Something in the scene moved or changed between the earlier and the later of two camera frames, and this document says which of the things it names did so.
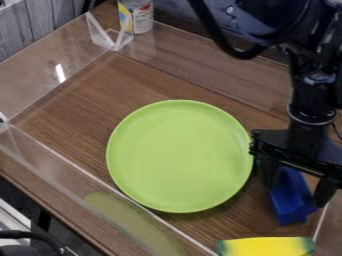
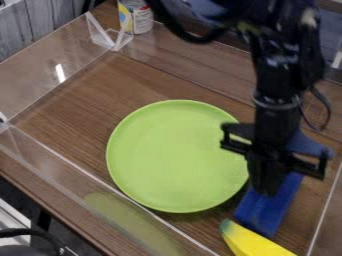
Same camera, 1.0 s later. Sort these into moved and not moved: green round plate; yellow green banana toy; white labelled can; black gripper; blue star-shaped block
Moved: blue star-shaped block; yellow green banana toy; black gripper
Not moved: white labelled can; green round plate
